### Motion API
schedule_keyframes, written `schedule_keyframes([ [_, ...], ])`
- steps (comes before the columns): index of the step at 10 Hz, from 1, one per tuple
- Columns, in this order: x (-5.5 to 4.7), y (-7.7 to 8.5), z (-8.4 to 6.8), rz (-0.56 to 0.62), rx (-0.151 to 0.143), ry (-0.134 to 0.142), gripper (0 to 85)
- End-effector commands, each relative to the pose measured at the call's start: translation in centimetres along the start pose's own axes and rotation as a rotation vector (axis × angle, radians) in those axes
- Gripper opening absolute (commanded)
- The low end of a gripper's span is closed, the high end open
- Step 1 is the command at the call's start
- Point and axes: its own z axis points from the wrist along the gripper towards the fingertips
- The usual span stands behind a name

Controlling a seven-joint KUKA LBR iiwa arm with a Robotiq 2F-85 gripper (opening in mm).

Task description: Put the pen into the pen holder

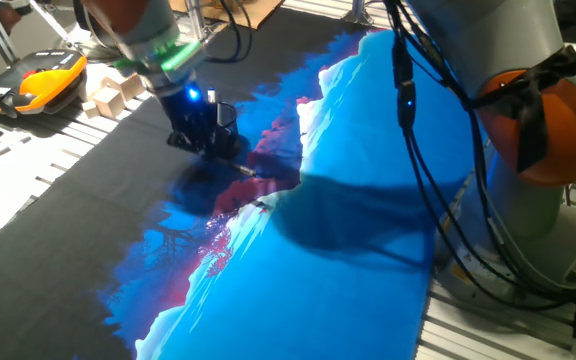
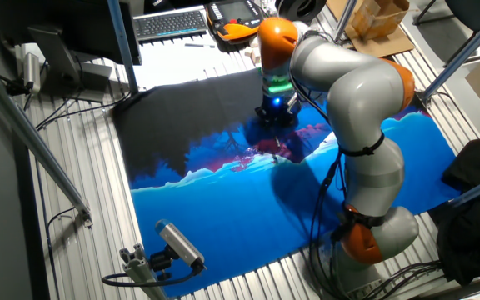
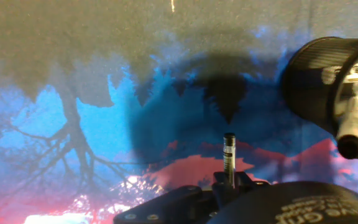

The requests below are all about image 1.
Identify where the thin black gel pen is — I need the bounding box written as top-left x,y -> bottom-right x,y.
215,155 -> 258,178

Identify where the black ribbon tie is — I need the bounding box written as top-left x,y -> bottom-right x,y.
472,44 -> 576,174

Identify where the printed landscape cloth mat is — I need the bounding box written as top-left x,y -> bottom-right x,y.
0,7 -> 484,360

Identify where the aluminium post foot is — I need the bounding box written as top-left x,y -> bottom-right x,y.
341,0 -> 375,27

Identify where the black mesh pen holder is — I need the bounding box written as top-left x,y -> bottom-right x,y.
216,102 -> 243,160

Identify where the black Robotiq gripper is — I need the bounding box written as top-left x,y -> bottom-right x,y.
157,82 -> 224,160

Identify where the brown cardboard sheet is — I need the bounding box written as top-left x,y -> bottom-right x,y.
170,0 -> 285,30

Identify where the orange grey teach pendant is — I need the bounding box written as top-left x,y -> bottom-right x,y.
0,48 -> 89,120

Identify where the green wrist flange mount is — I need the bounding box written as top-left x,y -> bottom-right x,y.
112,39 -> 204,76

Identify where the black background cable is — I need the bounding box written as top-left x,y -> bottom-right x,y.
207,0 -> 254,64

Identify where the thin black cable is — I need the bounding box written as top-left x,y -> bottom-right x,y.
392,0 -> 576,301

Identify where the black cable with connector plug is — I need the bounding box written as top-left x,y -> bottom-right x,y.
382,0 -> 576,312

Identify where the small wooden block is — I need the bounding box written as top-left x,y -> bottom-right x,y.
80,99 -> 101,120

